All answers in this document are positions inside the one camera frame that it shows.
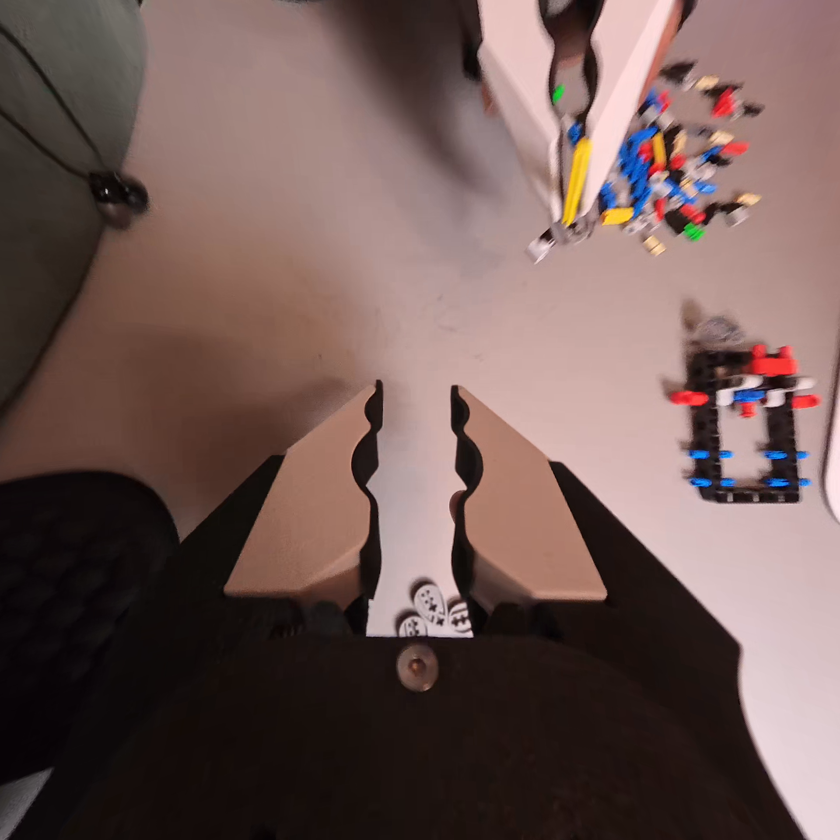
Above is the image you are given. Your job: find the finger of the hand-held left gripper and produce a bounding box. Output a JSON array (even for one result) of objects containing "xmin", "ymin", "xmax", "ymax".
[
  {"xmin": 476, "ymin": 0, "xmax": 578, "ymax": 224},
  {"xmin": 581, "ymin": 0, "xmax": 686, "ymax": 214}
]

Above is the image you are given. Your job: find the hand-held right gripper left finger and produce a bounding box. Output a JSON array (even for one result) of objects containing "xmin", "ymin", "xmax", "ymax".
[{"xmin": 223, "ymin": 381, "xmax": 385, "ymax": 631}]

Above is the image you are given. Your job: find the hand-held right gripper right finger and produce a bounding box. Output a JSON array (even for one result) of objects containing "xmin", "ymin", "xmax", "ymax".
[{"xmin": 450, "ymin": 385, "xmax": 609, "ymax": 631}]

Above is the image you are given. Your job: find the cluster of grey lego discs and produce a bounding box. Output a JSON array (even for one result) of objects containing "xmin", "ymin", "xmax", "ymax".
[{"xmin": 395, "ymin": 577, "xmax": 476, "ymax": 639}]

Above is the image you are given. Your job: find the yellow lego axle assembly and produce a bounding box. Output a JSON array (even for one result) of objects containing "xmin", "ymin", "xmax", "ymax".
[{"xmin": 527, "ymin": 133, "xmax": 597, "ymax": 265}]

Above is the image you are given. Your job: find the pile of small lego pieces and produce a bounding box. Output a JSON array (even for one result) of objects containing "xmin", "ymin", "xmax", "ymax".
[{"xmin": 594, "ymin": 58, "xmax": 767, "ymax": 258}]

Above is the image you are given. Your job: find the black mesh chair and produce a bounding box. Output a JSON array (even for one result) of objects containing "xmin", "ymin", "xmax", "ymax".
[{"xmin": 0, "ymin": 471, "xmax": 181, "ymax": 785}]

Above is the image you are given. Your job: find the white book stand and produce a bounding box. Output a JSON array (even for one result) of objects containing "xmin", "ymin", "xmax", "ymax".
[{"xmin": 822, "ymin": 338, "xmax": 840, "ymax": 526}]

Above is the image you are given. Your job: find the person's green sweatshirt torso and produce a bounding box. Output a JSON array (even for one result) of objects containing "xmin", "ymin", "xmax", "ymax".
[{"xmin": 0, "ymin": 0, "xmax": 151, "ymax": 411}]

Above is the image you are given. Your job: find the black lego frame assembly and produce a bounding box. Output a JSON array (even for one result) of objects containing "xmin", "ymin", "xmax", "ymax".
[{"xmin": 665, "ymin": 298, "xmax": 823, "ymax": 506}]

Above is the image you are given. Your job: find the black earphone cable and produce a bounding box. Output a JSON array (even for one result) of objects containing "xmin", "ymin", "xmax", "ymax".
[{"xmin": 0, "ymin": 25, "xmax": 152, "ymax": 229}]

